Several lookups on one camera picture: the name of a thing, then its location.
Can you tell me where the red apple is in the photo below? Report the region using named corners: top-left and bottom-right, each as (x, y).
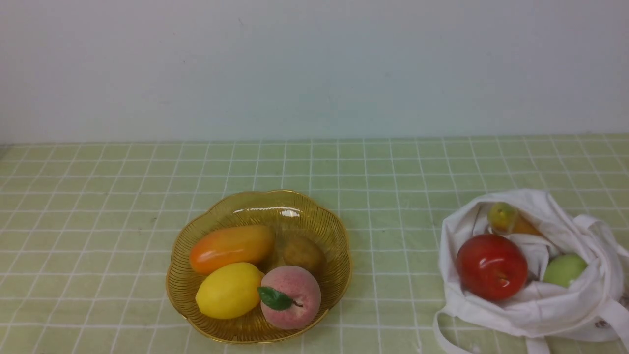
top-left (455, 234), bottom-right (528, 302)

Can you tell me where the amber glass fruit bowl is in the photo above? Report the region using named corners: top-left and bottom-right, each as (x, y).
top-left (166, 190), bottom-right (353, 345)

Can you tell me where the white cloth bag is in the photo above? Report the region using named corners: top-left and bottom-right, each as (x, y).
top-left (432, 189), bottom-right (628, 354)

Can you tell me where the brown kiwi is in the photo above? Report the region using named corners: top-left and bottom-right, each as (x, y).
top-left (283, 236), bottom-right (327, 277)

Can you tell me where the orange mango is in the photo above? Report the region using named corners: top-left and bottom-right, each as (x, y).
top-left (189, 225), bottom-right (276, 275)

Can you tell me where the pink peach with leaf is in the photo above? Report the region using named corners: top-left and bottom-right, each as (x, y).
top-left (257, 265), bottom-right (321, 331)

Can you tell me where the yellow lemon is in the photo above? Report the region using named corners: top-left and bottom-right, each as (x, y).
top-left (195, 262), bottom-right (264, 320)

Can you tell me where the green apple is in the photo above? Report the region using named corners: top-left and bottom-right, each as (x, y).
top-left (542, 253), bottom-right (588, 289)

